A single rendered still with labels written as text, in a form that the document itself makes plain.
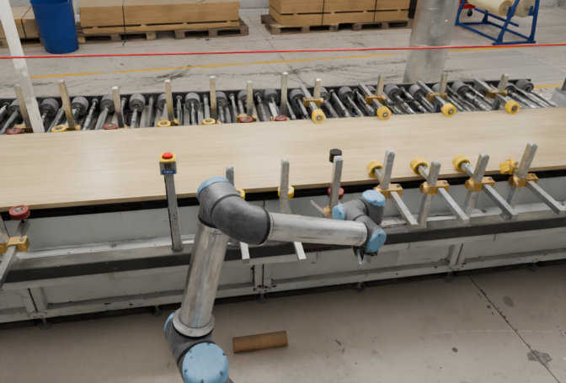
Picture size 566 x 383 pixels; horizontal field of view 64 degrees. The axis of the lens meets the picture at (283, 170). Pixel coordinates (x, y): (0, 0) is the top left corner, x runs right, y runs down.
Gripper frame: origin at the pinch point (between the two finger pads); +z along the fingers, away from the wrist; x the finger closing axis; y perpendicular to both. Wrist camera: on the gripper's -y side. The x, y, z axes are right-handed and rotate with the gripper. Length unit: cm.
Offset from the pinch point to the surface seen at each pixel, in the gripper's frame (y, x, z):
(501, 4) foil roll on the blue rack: -564, 435, 20
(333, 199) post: -31.1, -5.0, -11.2
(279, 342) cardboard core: -20, -30, 77
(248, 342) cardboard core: -22, -47, 75
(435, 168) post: -31, 45, -25
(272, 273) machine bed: -56, -29, 61
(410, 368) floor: 3, 39, 83
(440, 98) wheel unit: -136, 103, -14
